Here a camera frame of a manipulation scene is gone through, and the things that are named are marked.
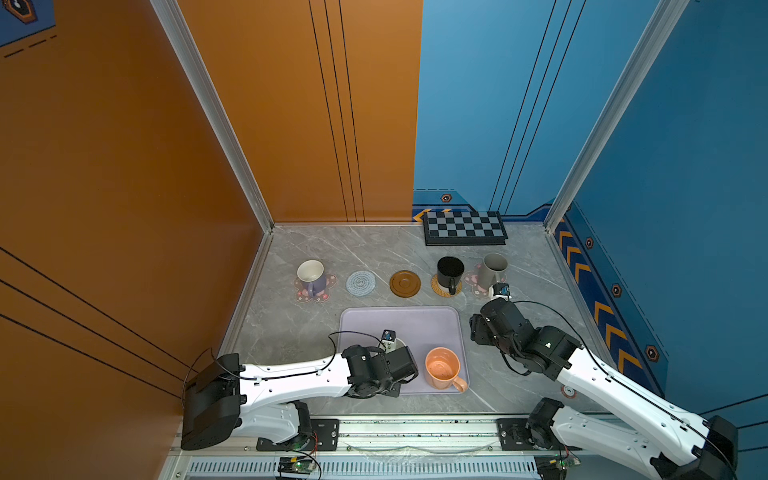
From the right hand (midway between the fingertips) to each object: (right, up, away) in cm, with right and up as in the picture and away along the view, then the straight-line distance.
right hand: (475, 323), depth 78 cm
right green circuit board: (+17, -33, -7) cm, 38 cm away
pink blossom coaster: (-45, +4, +22) cm, 50 cm away
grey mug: (+9, +12, +16) cm, 22 cm away
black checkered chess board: (+6, +28, +38) cm, 47 cm away
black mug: (-4, +12, +17) cm, 21 cm away
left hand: (-21, -15, 0) cm, 26 cm away
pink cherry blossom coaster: (+6, +8, +25) cm, 27 cm away
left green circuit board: (-45, -32, -7) cm, 55 cm away
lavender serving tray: (-13, -5, +14) cm, 20 cm away
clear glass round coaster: (-33, +8, +24) cm, 42 cm away
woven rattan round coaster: (-5, +5, +21) cm, 22 cm away
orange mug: (-8, -13, +5) cm, 16 cm away
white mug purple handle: (-49, +12, +23) cm, 56 cm away
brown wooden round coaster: (-17, +8, +24) cm, 31 cm away
